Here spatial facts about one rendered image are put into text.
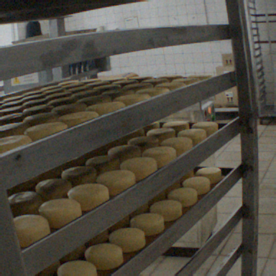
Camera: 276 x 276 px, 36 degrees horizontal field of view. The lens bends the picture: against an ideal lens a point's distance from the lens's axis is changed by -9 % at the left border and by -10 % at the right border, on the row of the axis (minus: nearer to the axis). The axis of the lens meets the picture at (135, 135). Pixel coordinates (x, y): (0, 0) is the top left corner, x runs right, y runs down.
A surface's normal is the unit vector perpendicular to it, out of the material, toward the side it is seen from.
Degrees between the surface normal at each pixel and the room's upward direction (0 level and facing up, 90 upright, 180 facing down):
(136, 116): 90
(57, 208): 0
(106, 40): 90
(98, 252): 0
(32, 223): 0
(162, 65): 90
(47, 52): 90
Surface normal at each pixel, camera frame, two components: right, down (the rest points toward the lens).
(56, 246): 0.84, 0.03
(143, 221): -0.11, -0.97
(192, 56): -0.44, 0.25
